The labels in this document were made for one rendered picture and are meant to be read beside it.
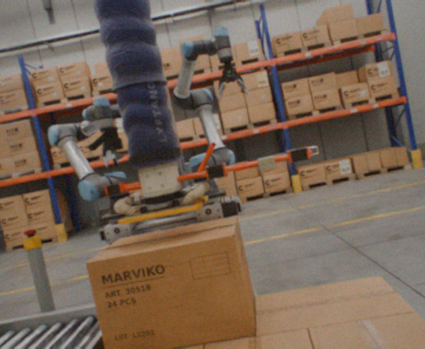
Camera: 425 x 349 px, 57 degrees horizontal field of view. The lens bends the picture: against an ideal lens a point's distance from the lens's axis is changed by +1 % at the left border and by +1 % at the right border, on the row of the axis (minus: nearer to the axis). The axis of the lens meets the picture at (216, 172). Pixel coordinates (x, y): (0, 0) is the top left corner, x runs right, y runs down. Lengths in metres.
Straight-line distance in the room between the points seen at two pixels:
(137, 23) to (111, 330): 1.22
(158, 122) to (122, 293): 0.69
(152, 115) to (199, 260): 0.61
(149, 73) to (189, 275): 0.82
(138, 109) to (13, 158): 8.35
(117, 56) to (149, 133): 0.33
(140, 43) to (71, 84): 7.88
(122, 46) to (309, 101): 7.70
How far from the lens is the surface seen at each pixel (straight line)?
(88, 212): 10.74
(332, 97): 9.29
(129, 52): 1.67
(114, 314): 1.70
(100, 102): 2.05
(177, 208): 1.59
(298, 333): 1.61
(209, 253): 1.53
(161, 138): 1.63
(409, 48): 11.53
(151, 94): 1.65
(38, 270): 2.57
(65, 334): 2.23
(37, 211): 9.83
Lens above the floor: 1.26
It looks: 3 degrees down
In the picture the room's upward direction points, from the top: 12 degrees counter-clockwise
